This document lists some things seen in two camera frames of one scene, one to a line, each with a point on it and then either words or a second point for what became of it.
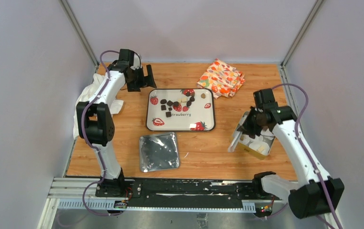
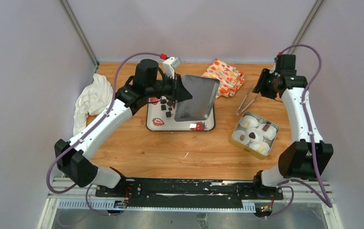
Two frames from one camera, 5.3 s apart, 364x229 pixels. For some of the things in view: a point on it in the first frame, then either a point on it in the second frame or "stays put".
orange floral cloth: x=224 y=79 stays put
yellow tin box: x=259 y=147 stays put
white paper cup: x=260 y=146 stays put
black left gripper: x=145 y=81 to x=177 y=91
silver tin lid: x=159 y=151 to x=201 y=106
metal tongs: x=235 y=139 to x=239 y=112
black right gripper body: x=253 y=125 to x=265 y=84
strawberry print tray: x=180 y=109 stays put
